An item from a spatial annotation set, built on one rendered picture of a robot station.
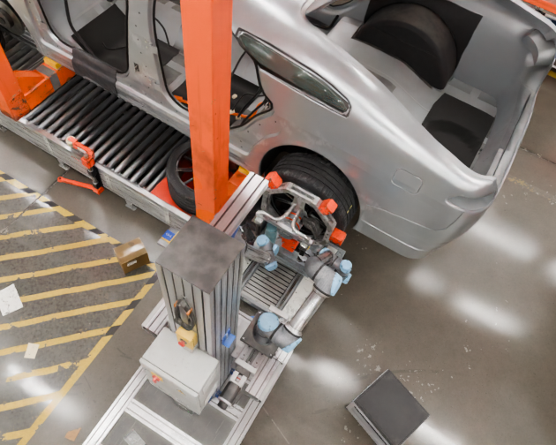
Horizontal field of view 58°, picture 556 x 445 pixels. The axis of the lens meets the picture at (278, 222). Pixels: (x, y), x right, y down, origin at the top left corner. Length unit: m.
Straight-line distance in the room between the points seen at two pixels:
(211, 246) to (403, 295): 2.63
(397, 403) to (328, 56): 2.28
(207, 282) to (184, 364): 0.81
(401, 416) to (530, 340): 1.48
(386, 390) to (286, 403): 0.73
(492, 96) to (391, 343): 2.22
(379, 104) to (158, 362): 1.79
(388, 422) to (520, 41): 2.93
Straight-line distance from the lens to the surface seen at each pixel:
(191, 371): 2.59
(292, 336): 2.84
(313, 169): 3.25
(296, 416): 3.82
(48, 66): 4.73
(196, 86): 2.53
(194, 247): 1.93
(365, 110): 2.86
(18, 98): 4.49
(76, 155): 4.43
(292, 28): 2.99
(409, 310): 4.27
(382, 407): 3.61
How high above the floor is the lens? 3.73
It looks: 59 degrees down
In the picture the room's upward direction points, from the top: 11 degrees clockwise
